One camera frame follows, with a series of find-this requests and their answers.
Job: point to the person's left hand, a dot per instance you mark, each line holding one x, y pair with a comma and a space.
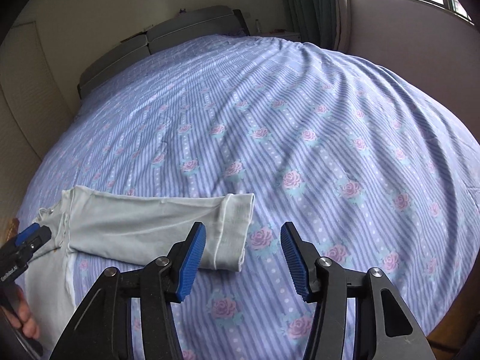
23, 319

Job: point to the grey right headboard cushion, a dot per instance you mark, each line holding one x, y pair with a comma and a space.
214, 20

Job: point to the grey left headboard cushion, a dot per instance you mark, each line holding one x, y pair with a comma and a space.
113, 63

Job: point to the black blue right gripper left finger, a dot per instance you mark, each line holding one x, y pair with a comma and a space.
31, 240

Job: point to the grey headboard cushion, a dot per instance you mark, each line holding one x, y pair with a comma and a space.
113, 63
214, 20

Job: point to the pale green long-sleeve shirt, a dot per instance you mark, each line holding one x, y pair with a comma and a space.
127, 229

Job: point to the blue floral striped bedsheet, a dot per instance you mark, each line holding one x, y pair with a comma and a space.
367, 167

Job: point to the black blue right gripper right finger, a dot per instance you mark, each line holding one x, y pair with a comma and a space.
385, 328

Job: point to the white louvered wardrobe doors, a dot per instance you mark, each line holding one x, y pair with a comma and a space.
34, 115

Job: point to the green curtain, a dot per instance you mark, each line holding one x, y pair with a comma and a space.
325, 23

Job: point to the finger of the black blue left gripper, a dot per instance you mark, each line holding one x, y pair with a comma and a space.
101, 327

